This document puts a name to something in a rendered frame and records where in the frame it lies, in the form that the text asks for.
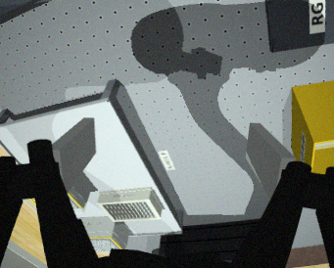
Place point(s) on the yellow waste bin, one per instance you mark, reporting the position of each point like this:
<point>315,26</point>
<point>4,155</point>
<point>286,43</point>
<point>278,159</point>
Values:
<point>313,123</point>

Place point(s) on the white multi-trough reservoir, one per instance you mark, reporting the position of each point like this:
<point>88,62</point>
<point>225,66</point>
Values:
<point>138,202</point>

